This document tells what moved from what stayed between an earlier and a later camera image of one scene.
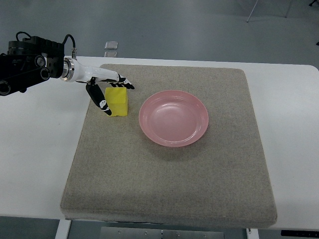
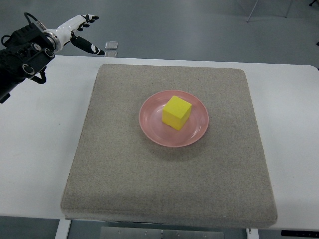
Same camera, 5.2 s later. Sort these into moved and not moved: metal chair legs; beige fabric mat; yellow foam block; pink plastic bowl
Moved: yellow foam block
Not moved: beige fabric mat; metal chair legs; pink plastic bowl
